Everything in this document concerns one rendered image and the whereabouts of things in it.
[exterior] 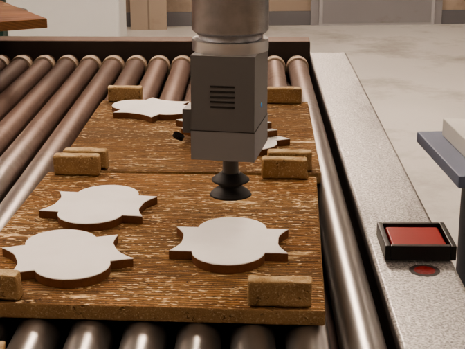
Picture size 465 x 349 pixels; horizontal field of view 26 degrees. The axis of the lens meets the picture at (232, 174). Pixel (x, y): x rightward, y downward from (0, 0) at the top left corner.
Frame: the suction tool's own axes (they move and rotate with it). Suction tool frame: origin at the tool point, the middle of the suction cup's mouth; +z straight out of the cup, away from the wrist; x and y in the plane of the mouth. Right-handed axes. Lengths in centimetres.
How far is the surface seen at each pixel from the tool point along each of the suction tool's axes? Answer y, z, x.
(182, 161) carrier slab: -30.3, 5.9, -12.4
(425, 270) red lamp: -2.6, 8.0, 20.1
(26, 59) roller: -106, 8, -65
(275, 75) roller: -98, 8, -10
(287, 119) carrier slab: -56, 6, -2
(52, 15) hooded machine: -413, 44, -175
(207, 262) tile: 6.7, 5.0, -1.1
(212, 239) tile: 0.6, 4.9, -1.8
